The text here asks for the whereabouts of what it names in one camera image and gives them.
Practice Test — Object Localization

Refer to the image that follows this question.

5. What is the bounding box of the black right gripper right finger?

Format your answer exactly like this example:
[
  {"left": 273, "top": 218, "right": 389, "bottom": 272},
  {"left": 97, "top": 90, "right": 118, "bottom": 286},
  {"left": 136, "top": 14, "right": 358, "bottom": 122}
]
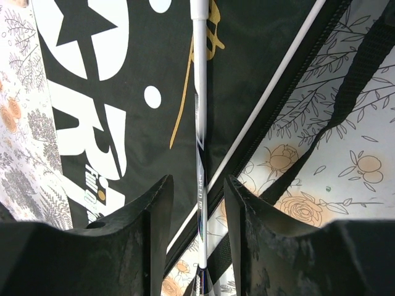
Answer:
[{"left": 224, "top": 176, "right": 394, "bottom": 295}]

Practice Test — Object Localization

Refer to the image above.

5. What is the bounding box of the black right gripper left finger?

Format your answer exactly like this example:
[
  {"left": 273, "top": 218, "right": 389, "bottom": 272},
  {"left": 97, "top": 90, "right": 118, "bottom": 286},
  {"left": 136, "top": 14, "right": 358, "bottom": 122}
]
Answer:
[{"left": 1, "top": 175, "right": 174, "bottom": 295}]

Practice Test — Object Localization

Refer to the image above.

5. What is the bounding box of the white racket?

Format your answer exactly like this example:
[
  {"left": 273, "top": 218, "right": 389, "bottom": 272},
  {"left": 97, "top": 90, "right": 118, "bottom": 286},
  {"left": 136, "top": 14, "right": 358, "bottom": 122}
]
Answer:
[{"left": 190, "top": 1, "right": 215, "bottom": 295}]

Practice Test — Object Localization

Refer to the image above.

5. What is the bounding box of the black sport racket cover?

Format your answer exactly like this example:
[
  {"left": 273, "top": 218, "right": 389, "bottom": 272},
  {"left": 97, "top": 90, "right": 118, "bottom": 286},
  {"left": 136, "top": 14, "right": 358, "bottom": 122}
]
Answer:
[{"left": 30, "top": 0, "right": 395, "bottom": 278}]

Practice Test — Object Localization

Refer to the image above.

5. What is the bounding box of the floral table mat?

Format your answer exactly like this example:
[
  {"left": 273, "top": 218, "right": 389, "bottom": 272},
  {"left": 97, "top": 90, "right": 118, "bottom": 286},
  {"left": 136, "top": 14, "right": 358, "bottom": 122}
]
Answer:
[{"left": 1, "top": 1, "right": 394, "bottom": 295}]

